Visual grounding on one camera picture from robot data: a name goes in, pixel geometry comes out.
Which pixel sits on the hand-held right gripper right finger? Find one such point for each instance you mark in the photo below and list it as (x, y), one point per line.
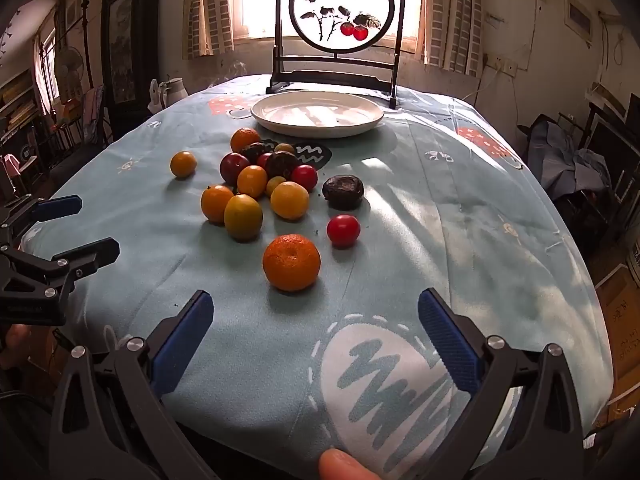
(450, 345)

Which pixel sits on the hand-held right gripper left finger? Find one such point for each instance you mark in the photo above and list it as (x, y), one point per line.
(182, 345)

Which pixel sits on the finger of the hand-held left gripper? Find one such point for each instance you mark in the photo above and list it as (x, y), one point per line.
(57, 207)
(90, 255)

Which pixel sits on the small orange citrus fruit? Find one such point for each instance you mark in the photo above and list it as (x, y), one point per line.
(252, 181)
(183, 164)

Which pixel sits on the large orange mandarin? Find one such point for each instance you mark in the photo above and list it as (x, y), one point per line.
(291, 262)

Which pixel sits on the yellow-green citrus fruit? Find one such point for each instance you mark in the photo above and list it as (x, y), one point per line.
(243, 216)

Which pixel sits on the red plum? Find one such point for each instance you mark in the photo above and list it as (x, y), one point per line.
(234, 167)

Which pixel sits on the small yellow citrus fruit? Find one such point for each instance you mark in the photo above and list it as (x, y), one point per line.
(285, 148)
(275, 186)

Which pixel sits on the dark wrinkled passion fruit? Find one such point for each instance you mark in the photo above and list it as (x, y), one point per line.
(343, 192)
(281, 164)
(254, 151)

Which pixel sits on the white oval plate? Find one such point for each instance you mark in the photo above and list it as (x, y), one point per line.
(320, 115)

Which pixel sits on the person's left hand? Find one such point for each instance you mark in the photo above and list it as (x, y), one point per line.
(12, 345)

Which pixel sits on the person's right hand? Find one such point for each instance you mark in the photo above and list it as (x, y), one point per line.
(345, 467)

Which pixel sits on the bookshelf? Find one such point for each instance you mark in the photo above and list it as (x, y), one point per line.
(20, 105)

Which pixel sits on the light blue printed tablecloth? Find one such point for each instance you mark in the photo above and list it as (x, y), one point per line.
(425, 220)

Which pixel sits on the standing fan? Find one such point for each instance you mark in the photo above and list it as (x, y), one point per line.
(70, 62)

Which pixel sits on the white plastic bag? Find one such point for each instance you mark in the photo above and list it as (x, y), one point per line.
(157, 96)

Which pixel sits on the white jug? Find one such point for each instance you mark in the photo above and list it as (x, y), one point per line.
(175, 91)

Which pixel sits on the dark wooden cabinet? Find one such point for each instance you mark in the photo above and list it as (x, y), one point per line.
(125, 50)

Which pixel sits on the cardboard box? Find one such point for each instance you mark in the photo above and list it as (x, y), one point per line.
(620, 320)

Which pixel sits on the pile of grey clothes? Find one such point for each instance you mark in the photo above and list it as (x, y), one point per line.
(570, 160)

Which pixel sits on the brick pattern curtain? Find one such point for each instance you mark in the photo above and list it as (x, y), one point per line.
(452, 20)
(210, 10)

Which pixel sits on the stack of dark frames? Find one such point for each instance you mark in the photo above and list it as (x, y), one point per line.
(607, 135)

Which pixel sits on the bright window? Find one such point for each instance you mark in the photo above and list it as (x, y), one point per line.
(260, 0)

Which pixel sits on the round painted table screen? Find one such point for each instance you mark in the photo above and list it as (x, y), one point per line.
(330, 5)

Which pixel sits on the white wall socket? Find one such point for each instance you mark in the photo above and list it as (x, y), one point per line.
(506, 66)

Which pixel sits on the wall vent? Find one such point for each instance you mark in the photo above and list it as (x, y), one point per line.
(580, 16)

